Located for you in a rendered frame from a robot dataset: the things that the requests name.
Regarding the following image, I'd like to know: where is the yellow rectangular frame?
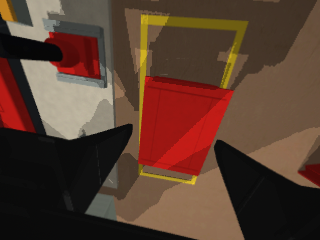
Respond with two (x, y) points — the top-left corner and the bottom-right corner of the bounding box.
(139, 14), (249, 184)

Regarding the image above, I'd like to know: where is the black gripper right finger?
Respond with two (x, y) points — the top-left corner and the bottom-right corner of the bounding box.
(214, 140), (320, 240)

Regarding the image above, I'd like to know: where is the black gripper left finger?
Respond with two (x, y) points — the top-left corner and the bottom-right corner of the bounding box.
(0, 124), (133, 214)

